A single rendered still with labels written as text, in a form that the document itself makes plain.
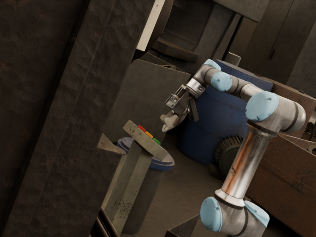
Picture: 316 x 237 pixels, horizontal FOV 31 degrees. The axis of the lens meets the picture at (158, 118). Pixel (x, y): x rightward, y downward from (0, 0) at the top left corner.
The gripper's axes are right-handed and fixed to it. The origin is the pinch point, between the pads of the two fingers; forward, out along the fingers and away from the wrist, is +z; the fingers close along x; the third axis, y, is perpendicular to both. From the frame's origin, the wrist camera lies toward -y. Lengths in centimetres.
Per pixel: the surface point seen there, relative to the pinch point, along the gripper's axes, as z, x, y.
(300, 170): -36, -59, -153
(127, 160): 21.1, -9.7, -1.5
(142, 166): 18.7, -2.3, -4.6
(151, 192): 29, -31, -41
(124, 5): -12, 108, 104
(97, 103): 4, 108, 96
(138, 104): -2, -147, -76
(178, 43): -73, -264, -144
